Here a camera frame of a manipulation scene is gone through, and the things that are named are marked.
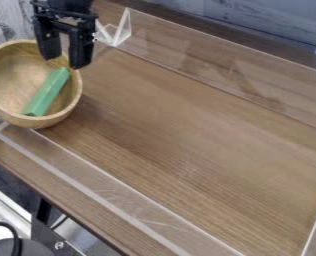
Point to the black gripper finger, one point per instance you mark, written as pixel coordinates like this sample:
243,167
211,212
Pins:
81,48
48,41

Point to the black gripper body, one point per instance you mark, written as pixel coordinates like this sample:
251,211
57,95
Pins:
60,16

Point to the brown wooden bowl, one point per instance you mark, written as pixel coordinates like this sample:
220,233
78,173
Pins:
24,71

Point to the green rectangular block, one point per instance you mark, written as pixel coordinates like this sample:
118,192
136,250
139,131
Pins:
48,92

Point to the black metal table leg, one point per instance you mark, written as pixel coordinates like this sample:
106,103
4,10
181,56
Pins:
44,211

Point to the dark grey round base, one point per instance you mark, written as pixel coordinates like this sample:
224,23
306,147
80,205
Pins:
26,248

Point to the clear acrylic corner bracket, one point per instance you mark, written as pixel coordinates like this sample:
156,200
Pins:
110,34

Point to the clear acrylic rear wall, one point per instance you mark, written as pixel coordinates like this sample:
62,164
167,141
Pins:
260,77

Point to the clear acrylic wall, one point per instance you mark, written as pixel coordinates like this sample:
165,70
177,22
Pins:
260,77
135,223

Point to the clear acrylic front wall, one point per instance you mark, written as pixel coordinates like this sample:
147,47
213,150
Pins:
135,223

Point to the grey metal bracket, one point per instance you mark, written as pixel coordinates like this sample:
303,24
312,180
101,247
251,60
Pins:
52,240

